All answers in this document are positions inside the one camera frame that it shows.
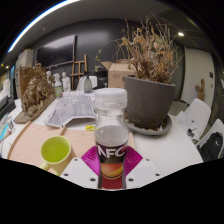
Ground brown cardboard box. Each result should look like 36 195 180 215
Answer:
100 59 138 89

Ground white chair behind table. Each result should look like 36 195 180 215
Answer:
77 75 98 93

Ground black backpack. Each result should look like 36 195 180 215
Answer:
197 131 224 163

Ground brown flat panel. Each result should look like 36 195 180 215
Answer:
18 65 38 101

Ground wooden jointed figure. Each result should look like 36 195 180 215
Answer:
194 78 205 102

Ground white cabinet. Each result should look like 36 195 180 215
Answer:
14 49 35 99

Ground wooden easel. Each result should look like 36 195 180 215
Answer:
69 53 88 91

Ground yellow-green mug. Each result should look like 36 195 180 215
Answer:
39 135 76 177

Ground clear drink bottle white cap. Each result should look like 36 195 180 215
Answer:
93 87 130 183

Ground white paper stack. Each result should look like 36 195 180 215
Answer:
175 110 201 138

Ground printed newspaper sheet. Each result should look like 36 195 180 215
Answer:
44 94 98 129

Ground black wall screen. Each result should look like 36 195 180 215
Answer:
35 34 77 69

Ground dried plant in grey pot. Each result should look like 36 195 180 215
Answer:
96 14 183 130

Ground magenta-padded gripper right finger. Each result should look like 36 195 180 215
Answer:
122 145 163 190

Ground white chair with papers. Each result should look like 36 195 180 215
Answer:
178 97 212 139

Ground small white plaster bust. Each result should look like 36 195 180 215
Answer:
61 71 72 93

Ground white chair with backpack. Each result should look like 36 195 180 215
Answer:
196 118 224 162

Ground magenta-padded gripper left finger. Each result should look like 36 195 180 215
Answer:
59 145 103 190

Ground large white plaster bust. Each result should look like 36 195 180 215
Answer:
45 70 54 84

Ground green spray bottle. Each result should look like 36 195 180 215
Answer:
53 73 64 99

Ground black flat boxes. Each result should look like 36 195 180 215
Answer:
0 96 17 121

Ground colourful picture book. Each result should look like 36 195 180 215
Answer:
0 114 16 143

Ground long white ceiling light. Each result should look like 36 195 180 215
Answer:
7 0 81 54

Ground grey plant saucer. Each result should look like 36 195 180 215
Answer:
123 113 173 137

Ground light wooden drawing board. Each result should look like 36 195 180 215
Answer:
6 121 66 167
59 128 137 160

